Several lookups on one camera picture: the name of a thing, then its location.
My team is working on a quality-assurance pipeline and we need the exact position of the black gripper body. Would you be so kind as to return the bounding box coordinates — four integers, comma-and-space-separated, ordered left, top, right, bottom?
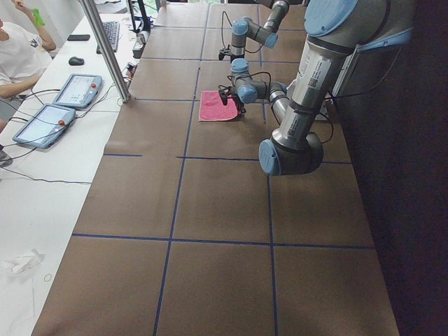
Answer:
218, 45, 232, 61
218, 85, 246, 116

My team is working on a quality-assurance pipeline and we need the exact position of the pink and grey towel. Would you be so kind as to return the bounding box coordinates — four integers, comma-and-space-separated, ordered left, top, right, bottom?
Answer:
199, 91, 239, 122

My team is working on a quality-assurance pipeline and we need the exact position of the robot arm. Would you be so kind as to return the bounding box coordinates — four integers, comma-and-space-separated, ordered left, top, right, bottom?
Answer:
218, 1, 290, 62
219, 1, 417, 176

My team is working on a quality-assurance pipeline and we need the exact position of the black keyboard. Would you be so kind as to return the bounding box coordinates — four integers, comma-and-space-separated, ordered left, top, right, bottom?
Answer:
103, 21, 120, 52

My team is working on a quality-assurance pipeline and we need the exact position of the blue teach pendant far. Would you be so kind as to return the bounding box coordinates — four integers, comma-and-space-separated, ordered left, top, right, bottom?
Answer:
53, 73, 103, 109

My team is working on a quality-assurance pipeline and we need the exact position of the blue teach pendant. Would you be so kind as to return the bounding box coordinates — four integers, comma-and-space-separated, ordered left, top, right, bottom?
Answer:
53, 73, 103, 109
12, 104, 76, 148

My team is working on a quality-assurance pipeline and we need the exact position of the black computer mouse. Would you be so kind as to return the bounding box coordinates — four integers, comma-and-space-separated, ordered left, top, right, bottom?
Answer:
69, 57, 85, 66

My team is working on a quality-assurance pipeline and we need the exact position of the black smartphone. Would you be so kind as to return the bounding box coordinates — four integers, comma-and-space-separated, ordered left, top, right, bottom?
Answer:
67, 34, 90, 42

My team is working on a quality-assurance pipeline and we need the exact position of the blue teach pendant near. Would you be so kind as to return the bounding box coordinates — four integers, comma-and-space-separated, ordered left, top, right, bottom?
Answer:
12, 104, 76, 148

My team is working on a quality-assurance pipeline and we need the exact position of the person in white shirt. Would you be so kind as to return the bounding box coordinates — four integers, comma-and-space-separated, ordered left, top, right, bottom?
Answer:
0, 0, 57, 131

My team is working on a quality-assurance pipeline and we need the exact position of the crumpled white paper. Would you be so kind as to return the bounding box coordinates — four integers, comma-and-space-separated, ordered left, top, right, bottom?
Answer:
1, 248, 46, 276

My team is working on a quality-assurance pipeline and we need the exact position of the aluminium frame post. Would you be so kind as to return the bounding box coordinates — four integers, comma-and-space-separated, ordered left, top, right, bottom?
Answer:
80, 0, 131, 103

